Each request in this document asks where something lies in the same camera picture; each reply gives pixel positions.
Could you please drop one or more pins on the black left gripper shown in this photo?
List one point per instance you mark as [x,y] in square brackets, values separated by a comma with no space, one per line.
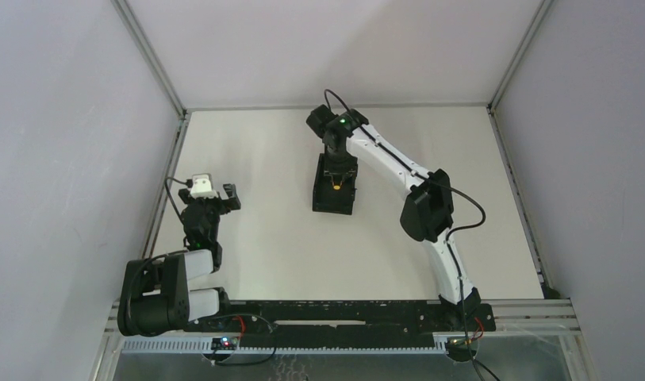
[205,202]

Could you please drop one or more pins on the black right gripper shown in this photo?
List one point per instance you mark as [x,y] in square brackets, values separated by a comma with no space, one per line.
[335,171]

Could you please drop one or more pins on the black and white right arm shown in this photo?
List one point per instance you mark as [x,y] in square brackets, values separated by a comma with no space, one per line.
[427,212]

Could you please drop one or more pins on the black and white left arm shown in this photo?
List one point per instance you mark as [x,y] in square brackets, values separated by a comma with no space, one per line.
[155,296]

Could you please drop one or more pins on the black plastic bin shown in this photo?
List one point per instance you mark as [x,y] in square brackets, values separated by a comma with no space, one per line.
[327,200]

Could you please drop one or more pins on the left control circuit board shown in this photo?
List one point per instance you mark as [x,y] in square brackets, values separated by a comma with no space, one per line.
[224,344]

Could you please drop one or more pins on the control circuit board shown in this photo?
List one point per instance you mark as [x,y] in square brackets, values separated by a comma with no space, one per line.
[224,344]
[459,350]

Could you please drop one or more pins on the right control circuit board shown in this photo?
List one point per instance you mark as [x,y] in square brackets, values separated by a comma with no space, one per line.
[459,350]

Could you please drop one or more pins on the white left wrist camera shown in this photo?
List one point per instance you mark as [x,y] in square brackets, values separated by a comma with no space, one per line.
[202,186]

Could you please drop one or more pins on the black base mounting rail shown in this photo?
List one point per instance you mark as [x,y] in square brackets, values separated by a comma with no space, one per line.
[345,323]

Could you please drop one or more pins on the slotted grey cable duct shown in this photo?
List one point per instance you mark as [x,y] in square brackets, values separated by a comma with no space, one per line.
[201,345]

